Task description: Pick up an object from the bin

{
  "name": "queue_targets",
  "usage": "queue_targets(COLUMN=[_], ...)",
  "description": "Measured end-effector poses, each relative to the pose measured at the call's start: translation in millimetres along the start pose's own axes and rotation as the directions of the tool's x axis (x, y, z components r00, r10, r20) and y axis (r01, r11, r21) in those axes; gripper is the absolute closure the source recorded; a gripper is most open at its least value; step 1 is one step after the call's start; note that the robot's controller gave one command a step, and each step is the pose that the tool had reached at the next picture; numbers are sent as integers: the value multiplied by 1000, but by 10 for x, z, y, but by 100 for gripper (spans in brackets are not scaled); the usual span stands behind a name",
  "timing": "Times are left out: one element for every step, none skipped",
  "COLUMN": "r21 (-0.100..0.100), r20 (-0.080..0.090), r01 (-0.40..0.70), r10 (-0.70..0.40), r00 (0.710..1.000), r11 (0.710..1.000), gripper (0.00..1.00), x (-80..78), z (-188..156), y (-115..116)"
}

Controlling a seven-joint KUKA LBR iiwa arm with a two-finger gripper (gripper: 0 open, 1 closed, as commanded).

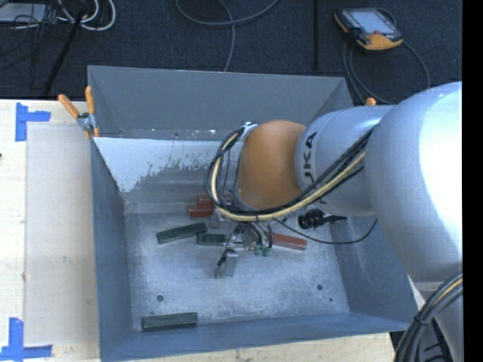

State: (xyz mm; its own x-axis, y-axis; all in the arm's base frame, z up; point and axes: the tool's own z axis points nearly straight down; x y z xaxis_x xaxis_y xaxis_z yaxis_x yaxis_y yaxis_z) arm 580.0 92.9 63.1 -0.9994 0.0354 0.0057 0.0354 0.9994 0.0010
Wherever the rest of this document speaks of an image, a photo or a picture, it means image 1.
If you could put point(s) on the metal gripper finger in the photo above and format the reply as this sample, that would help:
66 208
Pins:
220 268
231 266

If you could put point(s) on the dark green flat block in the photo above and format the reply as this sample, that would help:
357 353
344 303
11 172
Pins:
170 321
181 233
211 239

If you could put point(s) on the grey metal bin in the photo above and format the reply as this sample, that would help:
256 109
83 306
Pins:
181 277

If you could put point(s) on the red-brown flat block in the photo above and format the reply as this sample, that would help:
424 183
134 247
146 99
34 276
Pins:
200 210
290 241
205 200

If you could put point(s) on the pale wood flat board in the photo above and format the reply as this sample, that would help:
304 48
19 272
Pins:
56 221

